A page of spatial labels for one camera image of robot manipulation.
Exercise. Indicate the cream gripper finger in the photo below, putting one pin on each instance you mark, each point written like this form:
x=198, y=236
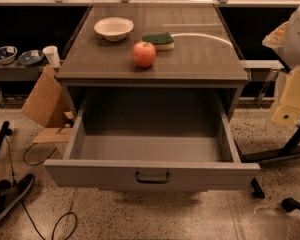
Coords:
x=288, y=108

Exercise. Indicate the red apple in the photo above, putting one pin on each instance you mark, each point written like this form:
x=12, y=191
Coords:
x=143, y=54

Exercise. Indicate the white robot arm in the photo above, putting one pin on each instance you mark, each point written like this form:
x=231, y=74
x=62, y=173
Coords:
x=285, y=41

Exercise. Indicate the grey drawer cabinet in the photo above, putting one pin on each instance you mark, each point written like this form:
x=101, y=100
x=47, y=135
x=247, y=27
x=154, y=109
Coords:
x=203, y=55

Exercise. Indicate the open grey top drawer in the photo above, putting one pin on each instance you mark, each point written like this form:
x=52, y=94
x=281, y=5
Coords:
x=183, y=131

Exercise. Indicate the green yellow sponge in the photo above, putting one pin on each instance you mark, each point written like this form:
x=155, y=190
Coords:
x=161, y=41

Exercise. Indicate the white paper bowl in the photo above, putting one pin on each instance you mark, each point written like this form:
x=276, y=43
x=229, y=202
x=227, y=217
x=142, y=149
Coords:
x=113, y=29

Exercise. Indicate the white paper cup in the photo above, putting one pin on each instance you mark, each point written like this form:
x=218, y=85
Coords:
x=51, y=53

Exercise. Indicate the brown cardboard box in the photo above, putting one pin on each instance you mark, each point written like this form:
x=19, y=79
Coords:
x=47, y=106

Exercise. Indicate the blue bowl near cup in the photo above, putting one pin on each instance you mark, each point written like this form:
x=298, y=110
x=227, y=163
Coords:
x=31, y=58

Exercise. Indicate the grey side shelf left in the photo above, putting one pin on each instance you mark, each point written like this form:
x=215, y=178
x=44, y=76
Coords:
x=18, y=72

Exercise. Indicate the blue bowl far left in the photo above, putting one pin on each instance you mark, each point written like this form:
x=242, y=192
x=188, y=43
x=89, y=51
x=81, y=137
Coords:
x=7, y=54

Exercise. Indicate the black shoe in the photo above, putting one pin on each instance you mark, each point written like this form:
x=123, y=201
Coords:
x=11, y=194

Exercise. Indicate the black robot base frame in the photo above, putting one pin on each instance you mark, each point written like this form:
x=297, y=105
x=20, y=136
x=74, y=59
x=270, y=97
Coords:
x=290, y=149

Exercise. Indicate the black drawer handle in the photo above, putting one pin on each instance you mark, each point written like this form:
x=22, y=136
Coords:
x=152, y=179

